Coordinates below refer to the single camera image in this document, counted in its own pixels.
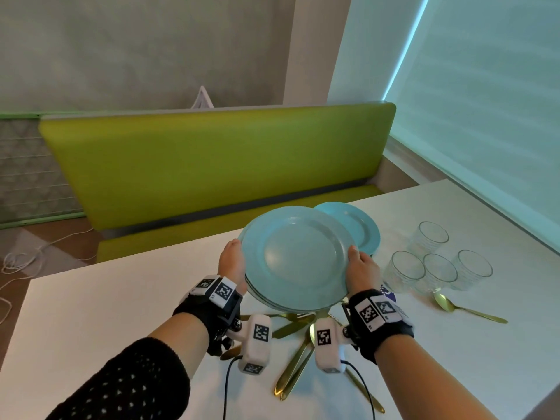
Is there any person's left hand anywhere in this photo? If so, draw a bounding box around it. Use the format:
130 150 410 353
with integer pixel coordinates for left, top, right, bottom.
217 238 249 296

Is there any person's right hand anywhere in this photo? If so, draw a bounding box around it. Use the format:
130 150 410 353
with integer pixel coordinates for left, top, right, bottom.
344 244 384 298

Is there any lone gold spoon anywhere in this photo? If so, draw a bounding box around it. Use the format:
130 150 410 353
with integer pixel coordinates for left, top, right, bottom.
433 292 509 325

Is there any person's right forearm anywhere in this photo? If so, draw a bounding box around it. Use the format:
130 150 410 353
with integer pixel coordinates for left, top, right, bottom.
374 334 499 420

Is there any person's left forearm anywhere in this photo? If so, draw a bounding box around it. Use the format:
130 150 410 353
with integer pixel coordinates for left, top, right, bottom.
45 312 211 420

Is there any green upholstered bench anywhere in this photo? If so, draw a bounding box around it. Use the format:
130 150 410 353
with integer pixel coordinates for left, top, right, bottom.
38 101 397 264

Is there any white table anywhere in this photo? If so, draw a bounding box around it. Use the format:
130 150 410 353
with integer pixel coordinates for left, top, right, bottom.
0 178 560 420

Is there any small white sign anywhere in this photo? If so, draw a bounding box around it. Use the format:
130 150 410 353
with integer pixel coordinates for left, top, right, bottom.
192 86 215 110

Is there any pale window blind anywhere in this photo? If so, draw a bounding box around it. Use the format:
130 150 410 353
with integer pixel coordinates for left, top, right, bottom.
383 0 560 252

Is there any black wrist strap with markers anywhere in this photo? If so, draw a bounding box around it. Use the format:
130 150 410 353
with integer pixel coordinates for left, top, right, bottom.
173 275 244 357
342 288 415 366

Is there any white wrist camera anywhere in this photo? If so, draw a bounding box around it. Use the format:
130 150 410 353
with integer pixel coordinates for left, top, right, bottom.
314 318 351 373
237 313 273 376

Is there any black camera cable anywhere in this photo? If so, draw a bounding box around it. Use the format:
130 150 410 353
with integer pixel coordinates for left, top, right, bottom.
340 359 377 420
222 355 244 420

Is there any white floor cable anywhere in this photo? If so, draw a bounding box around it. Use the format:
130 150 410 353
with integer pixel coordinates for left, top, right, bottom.
0 227 95 324

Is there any wire mesh panel green frame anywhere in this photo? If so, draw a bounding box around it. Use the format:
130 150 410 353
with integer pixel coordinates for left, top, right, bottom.
0 112 86 230

